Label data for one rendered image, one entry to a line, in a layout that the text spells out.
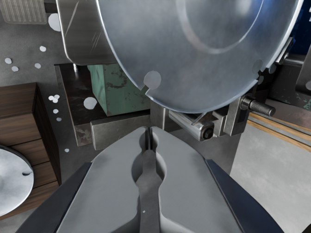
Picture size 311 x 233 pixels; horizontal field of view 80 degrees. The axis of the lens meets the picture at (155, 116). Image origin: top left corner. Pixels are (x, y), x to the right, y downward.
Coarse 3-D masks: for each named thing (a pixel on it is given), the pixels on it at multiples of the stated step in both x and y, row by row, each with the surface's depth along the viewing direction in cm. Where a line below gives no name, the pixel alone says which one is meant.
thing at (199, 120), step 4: (204, 112) 27; (208, 112) 27; (200, 116) 27; (204, 116) 27; (208, 116) 27; (212, 116) 28; (196, 120) 27; (200, 120) 27; (204, 120) 27; (208, 120) 28; (212, 120) 28; (192, 124) 27; (196, 124) 27
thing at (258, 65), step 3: (258, 60) 28; (261, 60) 29; (255, 63) 28; (258, 63) 28; (261, 63) 29; (255, 66) 28; (258, 66) 29; (261, 66) 29; (252, 69) 28; (255, 69) 29; (258, 69) 29; (255, 72) 29
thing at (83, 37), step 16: (64, 0) 15; (80, 0) 15; (64, 16) 15; (80, 16) 16; (96, 16) 16; (64, 32) 16; (80, 32) 16; (96, 32) 17; (64, 48) 16; (80, 48) 17; (96, 48) 17; (80, 64) 17; (96, 64) 18
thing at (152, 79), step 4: (152, 72) 21; (156, 72) 21; (148, 76) 21; (152, 76) 21; (156, 76) 21; (160, 76) 22; (144, 80) 21; (148, 80) 21; (152, 80) 21; (156, 80) 22; (160, 80) 22; (148, 84) 21; (152, 84) 22; (156, 84) 22; (152, 88) 22
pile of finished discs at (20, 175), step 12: (0, 156) 56; (12, 156) 57; (0, 168) 57; (12, 168) 59; (24, 168) 60; (0, 180) 58; (12, 180) 60; (24, 180) 62; (0, 192) 60; (12, 192) 62; (24, 192) 64; (0, 204) 62; (12, 204) 64
